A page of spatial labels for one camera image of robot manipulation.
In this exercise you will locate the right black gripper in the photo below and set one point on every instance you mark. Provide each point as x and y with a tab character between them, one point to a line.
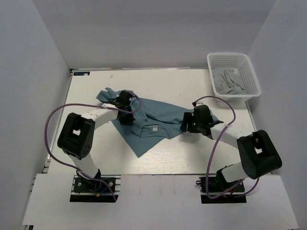
188	118

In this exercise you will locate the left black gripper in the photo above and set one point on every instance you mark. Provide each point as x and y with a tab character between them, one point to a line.
129	121

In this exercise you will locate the blue t-shirt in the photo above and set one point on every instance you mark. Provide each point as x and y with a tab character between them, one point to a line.
153	122

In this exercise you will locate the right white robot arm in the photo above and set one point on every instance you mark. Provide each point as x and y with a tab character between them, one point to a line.
258	155

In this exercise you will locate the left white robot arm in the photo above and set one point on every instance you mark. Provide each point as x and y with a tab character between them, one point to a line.
77	134

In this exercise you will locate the grey t-shirt in basket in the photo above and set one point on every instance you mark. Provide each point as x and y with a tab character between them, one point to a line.
228	81

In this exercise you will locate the white plastic basket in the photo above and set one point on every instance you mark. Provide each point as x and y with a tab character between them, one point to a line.
242	64

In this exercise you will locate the blue label sticker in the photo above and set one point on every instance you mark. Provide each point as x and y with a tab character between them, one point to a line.
81	73

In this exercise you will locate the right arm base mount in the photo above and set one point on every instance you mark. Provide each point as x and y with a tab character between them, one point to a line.
235	196

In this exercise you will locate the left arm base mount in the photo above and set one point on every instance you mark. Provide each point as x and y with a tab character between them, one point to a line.
83	191

